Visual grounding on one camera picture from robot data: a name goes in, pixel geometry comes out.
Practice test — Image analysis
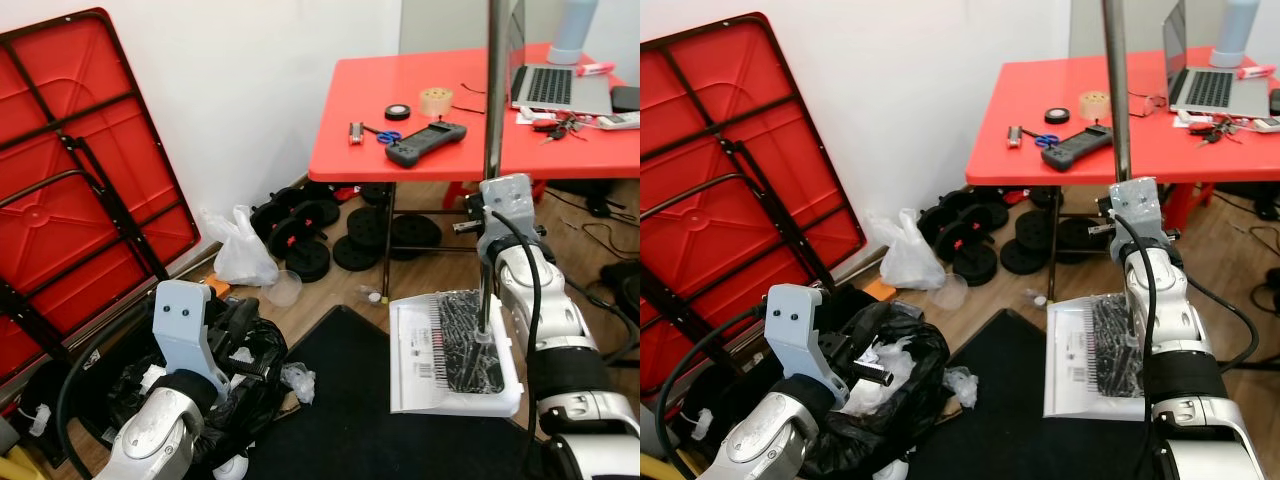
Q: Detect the black floor mat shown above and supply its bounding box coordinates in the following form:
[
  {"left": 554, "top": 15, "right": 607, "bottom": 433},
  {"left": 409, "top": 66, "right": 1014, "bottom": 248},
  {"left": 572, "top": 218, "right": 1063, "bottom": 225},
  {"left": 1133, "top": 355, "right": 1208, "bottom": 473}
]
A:
[
  {"left": 240, "top": 305, "right": 546, "bottom": 480},
  {"left": 905, "top": 308, "right": 1161, "bottom": 480}
]

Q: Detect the black weight plate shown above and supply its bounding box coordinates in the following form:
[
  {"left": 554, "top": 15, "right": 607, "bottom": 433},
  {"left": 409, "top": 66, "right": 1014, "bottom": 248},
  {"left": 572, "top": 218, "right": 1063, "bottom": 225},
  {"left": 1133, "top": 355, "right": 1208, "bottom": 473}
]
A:
[
  {"left": 947, "top": 240, "right": 995, "bottom": 284},
  {"left": 917, "top": 195, "right": 968, "bottom": 241},
  {"left": 1007, "top": 205, "right": 1055, "bottom": 251},
  {"left": 390, "top": 213, "right": 443, "bottom": 251},
  {"left": 345, "top": 205, "right": 393, "bottom": 251},
  {"left": 285, "top": 240, "right": 333, "bottom": 284},
  {"left": 255, "top": 195, "right": 306, "bottom": 241},
  {"left": 1052, "top": 213, "right": 1105, "bottom": 253}
]

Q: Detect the clear plastic cup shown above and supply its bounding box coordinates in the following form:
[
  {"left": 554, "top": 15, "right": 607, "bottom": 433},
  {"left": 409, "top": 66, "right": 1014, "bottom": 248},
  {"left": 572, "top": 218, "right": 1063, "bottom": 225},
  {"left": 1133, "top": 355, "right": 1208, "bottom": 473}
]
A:
[
  {"left": 930, "top": 273, "right": 969, "bottom": 311},
  {"left": 263, "top": 270, "right": 304, "bottom": 308}
]

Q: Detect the white plastic bag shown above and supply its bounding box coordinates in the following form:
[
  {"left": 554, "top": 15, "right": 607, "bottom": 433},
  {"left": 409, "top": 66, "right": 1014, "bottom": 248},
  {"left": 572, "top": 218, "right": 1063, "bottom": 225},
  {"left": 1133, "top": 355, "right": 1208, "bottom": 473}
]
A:
[
  {"left": 200, "top": 205, "right": 281, "bottom": 288},
  {"left": 868, "top": 208, "right": 946, "bottom": 291}
]

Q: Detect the dark grey handheld controller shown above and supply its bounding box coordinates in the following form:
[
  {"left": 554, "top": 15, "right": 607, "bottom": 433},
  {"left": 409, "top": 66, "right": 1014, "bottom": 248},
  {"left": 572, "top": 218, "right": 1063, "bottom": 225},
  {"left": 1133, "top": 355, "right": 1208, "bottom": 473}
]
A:
[
  {"left": 1040, "top": 125, "right": 1113, "bottom": 171},
  {"left": 385, "top": 122, "right": 469, "bottom": 169}
]

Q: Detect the black bin bag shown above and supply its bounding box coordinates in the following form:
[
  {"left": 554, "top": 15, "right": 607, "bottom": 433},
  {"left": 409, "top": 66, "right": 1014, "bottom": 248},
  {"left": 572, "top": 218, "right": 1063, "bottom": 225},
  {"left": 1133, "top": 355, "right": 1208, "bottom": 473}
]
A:
[
  {"left": 95, "top": 298, "right": 293, "bottom": 476},
  {"left": 800, "top": 298, "right": 953, "bottom": 479}
]

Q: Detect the crumpled clear plastic wrap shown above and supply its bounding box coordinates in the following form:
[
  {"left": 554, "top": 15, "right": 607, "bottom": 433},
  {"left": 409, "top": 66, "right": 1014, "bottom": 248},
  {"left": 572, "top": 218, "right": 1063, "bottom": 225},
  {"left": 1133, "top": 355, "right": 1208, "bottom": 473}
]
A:
[
  {"left": 280, "top": 362, "right": 318, "bottom": 403},
  {"left": 943, "top": 365, "right": 981, "bottom": 406}
]

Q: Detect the bunch of keys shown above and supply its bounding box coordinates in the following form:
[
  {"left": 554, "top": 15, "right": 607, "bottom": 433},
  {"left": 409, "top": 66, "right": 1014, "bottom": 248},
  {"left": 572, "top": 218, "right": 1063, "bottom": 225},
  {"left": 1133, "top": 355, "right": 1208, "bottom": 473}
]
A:
[
  {"left": 1195, "top": 117, "right": 1246, "bottom": 148},
  {"left": 530, "top": 113, "right": 583, "bottom": 143}
]

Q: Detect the silver laptop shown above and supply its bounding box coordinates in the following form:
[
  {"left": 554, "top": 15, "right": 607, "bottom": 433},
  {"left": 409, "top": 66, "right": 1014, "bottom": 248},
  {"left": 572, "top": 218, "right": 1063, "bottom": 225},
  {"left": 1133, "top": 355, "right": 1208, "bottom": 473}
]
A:
[
  {"left": 505, "top": 0, "right": 614, "bottom": 114},
  {"left": 1165, "top": 0, "right": 1276, "bottom": 116}
]

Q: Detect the red folded table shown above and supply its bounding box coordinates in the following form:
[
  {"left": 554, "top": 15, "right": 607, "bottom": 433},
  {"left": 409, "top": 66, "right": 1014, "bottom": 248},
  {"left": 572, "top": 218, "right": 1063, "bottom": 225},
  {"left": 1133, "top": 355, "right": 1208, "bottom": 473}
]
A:
[
  {"left": 640, "top": 12, "right": 869, "bottom": 401},
  {"left": 0, "top": 8, "right": 201, "bottom": 386}
]

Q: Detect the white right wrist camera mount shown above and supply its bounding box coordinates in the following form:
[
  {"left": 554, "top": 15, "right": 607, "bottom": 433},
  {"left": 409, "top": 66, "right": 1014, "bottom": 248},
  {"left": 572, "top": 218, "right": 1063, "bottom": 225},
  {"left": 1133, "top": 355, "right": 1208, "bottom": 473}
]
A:
[
  {"left": 1108, "top": 177, "right": 1169, "bottom": 263},
  {"left": 477, "top": 173, "right": 538, "bottom": 259}
]

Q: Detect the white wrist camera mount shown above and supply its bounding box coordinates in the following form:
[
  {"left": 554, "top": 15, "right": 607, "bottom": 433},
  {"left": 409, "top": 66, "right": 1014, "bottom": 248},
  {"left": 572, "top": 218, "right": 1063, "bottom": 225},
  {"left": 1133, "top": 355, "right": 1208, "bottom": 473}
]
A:
[
  {"left": 153, "top": 280, "right": 231, "bottom": 403},
  {"left": 1108, "top": 177, "right": 1169, "bottom": 263},
  {"left": 477, "top": 173, "right": 538, "bottom": 259},
  {"left": 765, "top": 283, "right": 846, "bottom": 406}
]

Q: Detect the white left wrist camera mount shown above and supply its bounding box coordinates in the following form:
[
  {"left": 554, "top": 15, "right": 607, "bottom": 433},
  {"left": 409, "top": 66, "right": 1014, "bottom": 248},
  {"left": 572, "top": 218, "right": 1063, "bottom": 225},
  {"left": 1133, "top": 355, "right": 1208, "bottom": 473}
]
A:
[
  {"left": 765, "top": 283, "right": 846, "bottom": 406},
  {"left": 153, "top": 280, "right": 231, "bottom": 403}
]

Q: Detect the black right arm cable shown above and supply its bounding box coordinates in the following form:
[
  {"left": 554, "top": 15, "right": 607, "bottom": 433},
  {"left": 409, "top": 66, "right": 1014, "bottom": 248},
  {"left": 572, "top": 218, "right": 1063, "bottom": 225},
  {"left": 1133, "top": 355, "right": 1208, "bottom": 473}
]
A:
[
  {"left": 1112, "top": 210, "right": 1161, "bottom": 361},
  {"left": 488, "top": 208, "right": 546, "bottom": 471}
]

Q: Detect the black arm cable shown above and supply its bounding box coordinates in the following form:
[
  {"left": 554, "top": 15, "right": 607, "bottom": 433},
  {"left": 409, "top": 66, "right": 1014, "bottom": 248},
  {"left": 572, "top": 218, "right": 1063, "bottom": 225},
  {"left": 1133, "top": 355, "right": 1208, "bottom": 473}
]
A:
[
  {"left": 488, "top": 208, "right": 546, "bottom": 471},
  {"left": 55, "top": 300, "right": 161, "bottom": 471},
  {"left": 655, "top": 305, "right": 771, "bottom": 471},
  {"left": 1112, "top": 210, "right": 1161, "bottom": 361}
]

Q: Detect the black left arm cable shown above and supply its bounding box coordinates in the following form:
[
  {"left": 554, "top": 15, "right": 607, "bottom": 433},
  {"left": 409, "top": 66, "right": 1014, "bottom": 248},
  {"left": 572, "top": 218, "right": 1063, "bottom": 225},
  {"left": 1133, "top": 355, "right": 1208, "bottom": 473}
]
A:
[
  {"left": 55, "top": 300, "right": 161, "bottom": 471},
  {"left": 655, "top": 305, "right": 771, "bottom": 471}
]

